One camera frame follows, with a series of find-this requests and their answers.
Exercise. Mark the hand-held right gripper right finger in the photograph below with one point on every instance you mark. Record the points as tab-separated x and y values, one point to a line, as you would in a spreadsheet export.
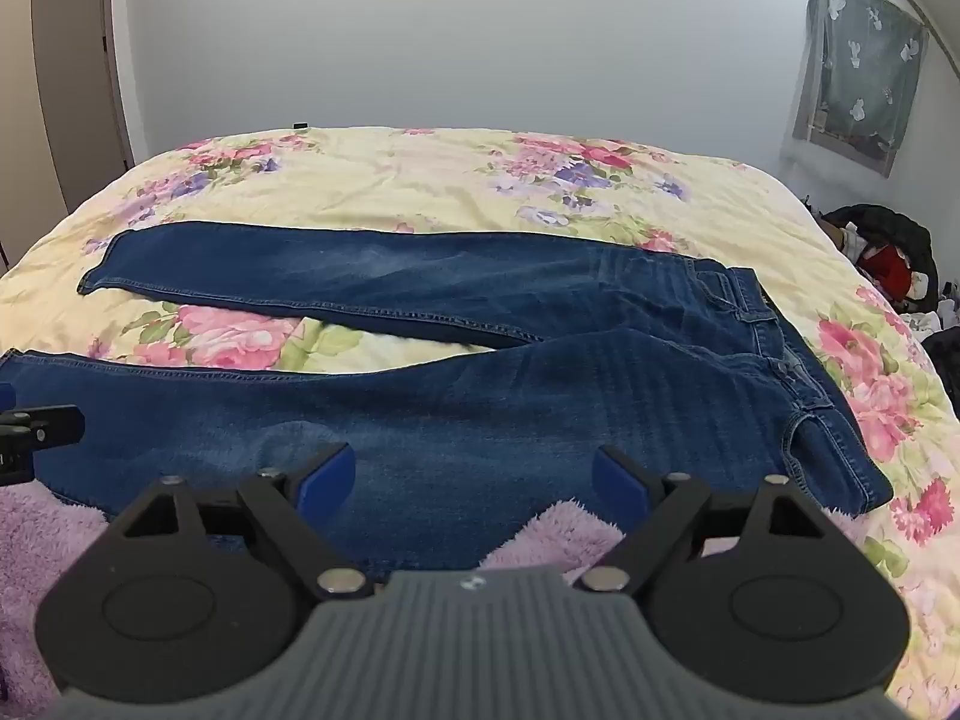
619	480

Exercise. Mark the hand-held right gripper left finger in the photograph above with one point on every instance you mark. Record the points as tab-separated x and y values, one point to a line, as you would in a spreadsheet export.
330	476

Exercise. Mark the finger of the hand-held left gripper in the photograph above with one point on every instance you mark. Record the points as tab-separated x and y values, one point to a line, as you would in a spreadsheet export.
45	426

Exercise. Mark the blue denim pants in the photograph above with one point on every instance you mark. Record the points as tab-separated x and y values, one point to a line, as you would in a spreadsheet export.
525	405

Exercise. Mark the pink fluffy blanket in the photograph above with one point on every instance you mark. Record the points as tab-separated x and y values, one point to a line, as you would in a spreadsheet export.
37	562

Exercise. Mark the floral yellow quilt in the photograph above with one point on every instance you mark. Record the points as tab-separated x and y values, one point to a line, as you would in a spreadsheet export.
450	172

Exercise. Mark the beige wardrobe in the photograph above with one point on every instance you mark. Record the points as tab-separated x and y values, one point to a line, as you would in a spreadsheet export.
67	90

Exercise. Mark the red cloth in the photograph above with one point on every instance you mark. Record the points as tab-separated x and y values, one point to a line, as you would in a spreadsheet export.
881	266

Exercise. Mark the dark cloth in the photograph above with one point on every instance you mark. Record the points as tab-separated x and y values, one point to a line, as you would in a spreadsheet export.
946	367

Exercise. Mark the white clothes pile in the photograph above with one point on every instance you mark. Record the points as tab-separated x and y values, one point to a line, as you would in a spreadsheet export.
934	315

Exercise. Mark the pile of clothes beside bed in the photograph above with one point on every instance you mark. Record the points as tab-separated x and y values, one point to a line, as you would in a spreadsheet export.
892	225

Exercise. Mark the grey-green flower print curtain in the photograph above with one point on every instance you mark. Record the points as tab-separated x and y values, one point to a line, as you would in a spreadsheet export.
862	67

